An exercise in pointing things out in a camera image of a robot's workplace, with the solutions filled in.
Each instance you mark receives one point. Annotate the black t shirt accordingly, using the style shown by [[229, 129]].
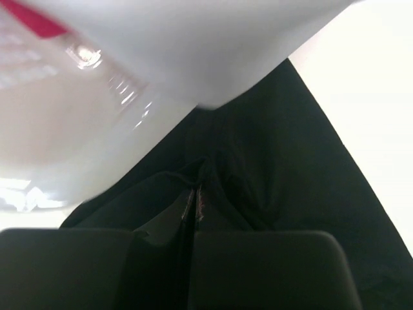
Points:
[[269, 160]]

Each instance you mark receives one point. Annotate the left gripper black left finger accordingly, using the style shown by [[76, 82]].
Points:
[[100, 268]]

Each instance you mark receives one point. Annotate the white plastic basket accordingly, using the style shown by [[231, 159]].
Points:
[[63, 88]]

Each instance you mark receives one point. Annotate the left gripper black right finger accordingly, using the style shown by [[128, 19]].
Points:
[[268, 270]]

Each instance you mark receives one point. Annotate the pink red t shirt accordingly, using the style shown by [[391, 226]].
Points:
[[40, 25]]

